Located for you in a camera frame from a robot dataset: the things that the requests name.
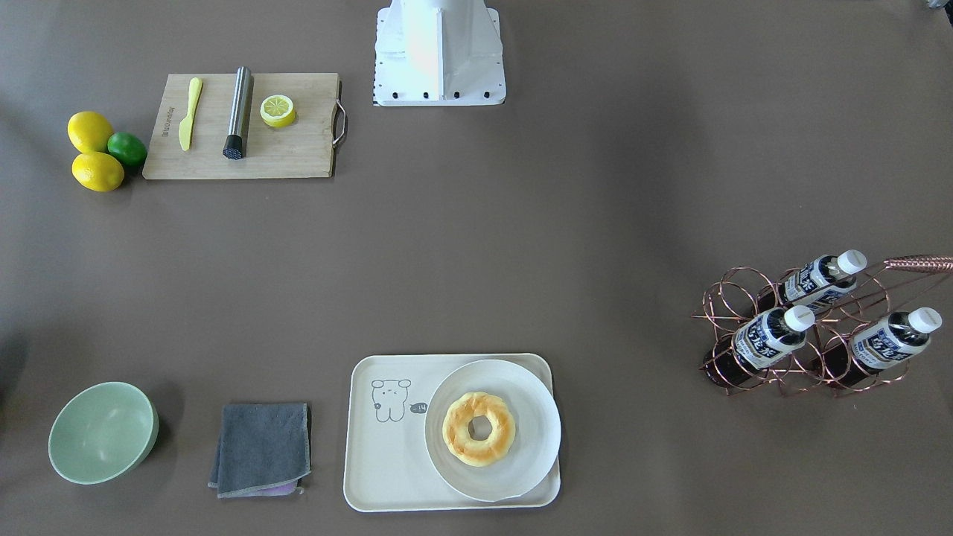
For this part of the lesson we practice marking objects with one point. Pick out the cream serving tray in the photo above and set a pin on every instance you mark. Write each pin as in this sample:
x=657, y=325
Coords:
x=387, y=465

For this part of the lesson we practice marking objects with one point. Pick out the front tea bottle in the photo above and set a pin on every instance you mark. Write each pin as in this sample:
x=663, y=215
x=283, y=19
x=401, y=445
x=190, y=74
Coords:
x=880, y=346
x=738, y=360

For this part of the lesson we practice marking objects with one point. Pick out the white plate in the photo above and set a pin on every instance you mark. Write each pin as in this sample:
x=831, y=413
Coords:
x=537, y=431

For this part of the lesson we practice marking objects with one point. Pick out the glazed donut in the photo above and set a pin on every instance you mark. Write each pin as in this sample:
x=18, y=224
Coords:
x=459, y=441

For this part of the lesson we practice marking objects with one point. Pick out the wooden cutting board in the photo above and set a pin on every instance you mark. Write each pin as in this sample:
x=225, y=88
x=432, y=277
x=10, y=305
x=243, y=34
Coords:
x=303, y=150

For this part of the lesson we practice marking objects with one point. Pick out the half lemon slice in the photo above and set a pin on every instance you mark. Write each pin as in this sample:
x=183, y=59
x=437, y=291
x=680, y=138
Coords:
x=278, y=111

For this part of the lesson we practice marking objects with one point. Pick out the steel cylinder muddler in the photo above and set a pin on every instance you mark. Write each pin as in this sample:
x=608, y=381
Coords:
x=234, y=146

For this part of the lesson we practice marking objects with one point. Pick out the grey folded cloth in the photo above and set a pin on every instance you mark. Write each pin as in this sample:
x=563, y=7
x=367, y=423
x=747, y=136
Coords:
x=263, y=450

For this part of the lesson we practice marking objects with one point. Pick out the yellow plastic knife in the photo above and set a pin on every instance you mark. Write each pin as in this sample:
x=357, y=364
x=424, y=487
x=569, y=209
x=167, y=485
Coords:
x=185, y=128

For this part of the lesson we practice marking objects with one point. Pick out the green lime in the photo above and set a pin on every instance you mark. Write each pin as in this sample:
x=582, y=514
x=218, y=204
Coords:
x=127, y=148

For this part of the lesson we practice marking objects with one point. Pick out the lower yellow lemon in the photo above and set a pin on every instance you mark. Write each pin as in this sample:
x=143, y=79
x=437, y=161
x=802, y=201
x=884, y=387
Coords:
x=97, y=171

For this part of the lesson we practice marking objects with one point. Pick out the yellow lemon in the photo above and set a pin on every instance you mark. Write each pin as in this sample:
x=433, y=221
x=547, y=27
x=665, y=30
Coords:
x=89, y=132
x=97, y=171

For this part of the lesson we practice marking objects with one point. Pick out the green bowl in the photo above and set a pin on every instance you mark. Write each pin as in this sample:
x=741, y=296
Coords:
x=103, y=433

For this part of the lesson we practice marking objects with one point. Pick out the upper yellow lemon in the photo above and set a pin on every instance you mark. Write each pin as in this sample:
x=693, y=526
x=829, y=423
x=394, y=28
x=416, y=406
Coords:
x=89, y=132

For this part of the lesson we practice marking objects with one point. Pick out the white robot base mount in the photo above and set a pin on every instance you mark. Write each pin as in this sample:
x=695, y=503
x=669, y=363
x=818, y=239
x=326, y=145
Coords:
x=438, y=53

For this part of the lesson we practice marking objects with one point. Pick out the copper wire bottle rack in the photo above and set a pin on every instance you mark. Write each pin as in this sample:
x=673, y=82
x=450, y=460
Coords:
x=831, y=322

